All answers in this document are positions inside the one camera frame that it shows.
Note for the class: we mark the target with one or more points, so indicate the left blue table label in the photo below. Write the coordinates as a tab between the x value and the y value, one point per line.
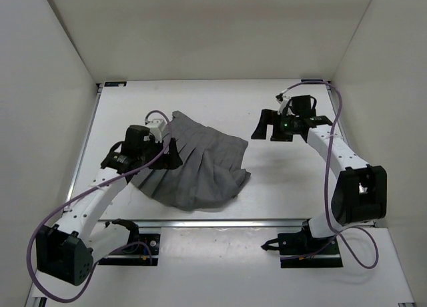
115	84

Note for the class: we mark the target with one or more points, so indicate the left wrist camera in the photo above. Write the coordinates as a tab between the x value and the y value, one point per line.
156	128

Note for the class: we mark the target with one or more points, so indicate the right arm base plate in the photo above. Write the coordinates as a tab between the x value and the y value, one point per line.
301	251

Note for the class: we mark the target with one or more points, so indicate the aluminium table front rail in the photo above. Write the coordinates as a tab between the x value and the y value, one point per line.
269	223

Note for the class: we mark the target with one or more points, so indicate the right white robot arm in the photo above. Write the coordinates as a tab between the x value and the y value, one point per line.
360	193

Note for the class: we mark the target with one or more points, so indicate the right blue table label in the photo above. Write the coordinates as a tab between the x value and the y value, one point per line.
312	81

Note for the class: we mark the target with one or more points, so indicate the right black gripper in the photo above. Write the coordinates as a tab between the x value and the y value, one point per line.
268	117

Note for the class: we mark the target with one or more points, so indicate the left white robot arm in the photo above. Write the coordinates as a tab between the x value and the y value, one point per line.
69	248

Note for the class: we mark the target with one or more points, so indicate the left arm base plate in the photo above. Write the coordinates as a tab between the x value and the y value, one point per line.
137	255

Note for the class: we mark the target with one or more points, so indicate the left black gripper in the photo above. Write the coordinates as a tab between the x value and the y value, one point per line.
170	159

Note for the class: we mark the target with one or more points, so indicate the blue table label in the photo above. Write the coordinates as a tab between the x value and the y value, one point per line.
312	81
115	84

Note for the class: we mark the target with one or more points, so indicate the grey pleated skirt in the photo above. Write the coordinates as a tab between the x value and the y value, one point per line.
211	174

